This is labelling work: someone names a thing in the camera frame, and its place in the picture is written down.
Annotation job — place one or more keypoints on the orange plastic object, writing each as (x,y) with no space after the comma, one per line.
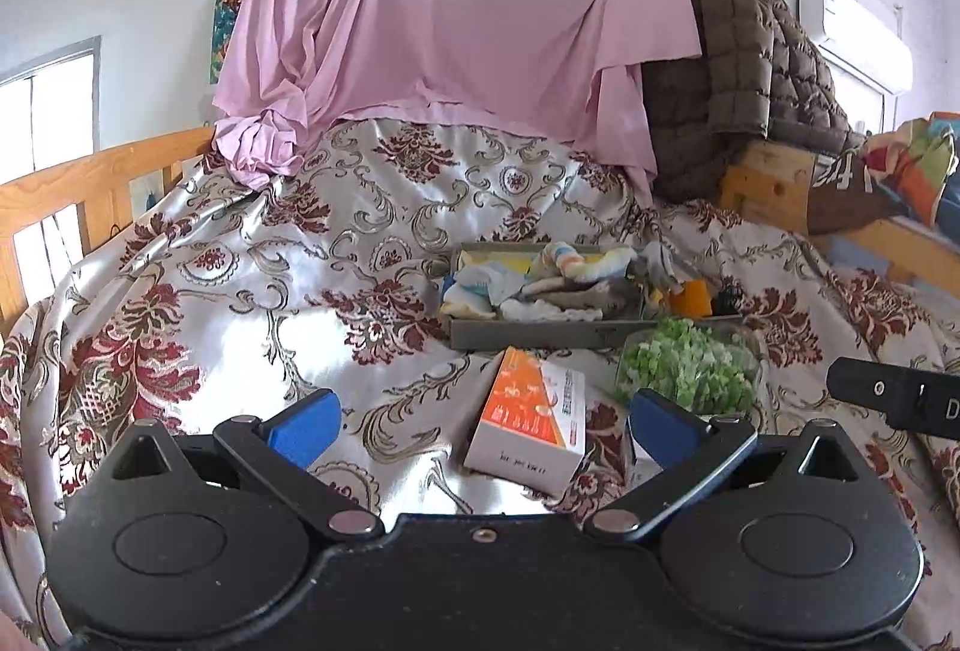
(690,300)

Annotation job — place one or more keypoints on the orange white box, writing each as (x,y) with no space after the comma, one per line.
(525,426)

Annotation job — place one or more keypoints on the window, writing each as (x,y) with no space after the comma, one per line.
(52,111)

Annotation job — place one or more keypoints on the wooden bed rail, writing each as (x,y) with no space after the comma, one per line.
(75,171)

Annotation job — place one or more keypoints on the grey tray with cartoon picture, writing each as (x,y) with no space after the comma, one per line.
(525,332)

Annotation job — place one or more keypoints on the brown printed cloth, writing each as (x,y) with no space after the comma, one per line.
(840,193)

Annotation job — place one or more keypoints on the small grey sock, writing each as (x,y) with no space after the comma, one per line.
(660,265)

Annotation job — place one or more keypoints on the white quilted cloth blue print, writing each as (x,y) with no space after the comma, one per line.
(555,310)

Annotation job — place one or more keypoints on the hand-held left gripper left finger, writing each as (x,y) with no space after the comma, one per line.
(304,430)

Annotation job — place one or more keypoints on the clear container of green plant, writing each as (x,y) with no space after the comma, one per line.
(690,366)

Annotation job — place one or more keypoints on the blue jeans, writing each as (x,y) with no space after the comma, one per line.
(952,197)

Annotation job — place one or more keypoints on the white air conditioner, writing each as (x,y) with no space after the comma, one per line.
(855,36)

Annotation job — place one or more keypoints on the teal wall poster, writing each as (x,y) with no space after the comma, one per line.
(229,21)

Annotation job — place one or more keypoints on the pink bed sheet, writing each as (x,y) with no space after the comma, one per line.
(465,6)

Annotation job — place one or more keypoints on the brown quilted jacket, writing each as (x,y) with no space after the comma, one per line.
(735,58)

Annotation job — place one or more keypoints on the white teal sock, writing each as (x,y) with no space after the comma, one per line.
(469,295)

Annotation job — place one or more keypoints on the floral satin blanket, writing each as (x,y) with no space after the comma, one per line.
(225,321)

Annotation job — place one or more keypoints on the black cloth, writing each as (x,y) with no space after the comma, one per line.
(727,302)

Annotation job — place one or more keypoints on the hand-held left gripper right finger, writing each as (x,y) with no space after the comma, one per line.
(664,430)

